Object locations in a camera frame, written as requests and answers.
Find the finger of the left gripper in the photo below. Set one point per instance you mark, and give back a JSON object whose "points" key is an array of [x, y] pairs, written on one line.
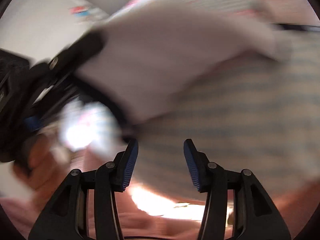
{"points": [[86, 47], [44, 112]]}

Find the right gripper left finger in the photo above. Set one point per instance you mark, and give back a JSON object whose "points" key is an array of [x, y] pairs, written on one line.
{"points": [[65, 214]]}

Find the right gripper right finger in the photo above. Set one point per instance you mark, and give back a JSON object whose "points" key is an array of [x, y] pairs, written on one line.
{"points": [[255, 214]]}

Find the white navy-trimmed t-shirt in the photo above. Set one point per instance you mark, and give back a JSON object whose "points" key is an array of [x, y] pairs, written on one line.
{"points": [[157, 49]]}

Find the person left hand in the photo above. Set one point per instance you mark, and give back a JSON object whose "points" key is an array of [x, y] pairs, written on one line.
{"points": [[48, 169]]}

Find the blue checked cartoon bedspread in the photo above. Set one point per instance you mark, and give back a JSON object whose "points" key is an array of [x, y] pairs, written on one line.
{"points": [[251, 113]]}

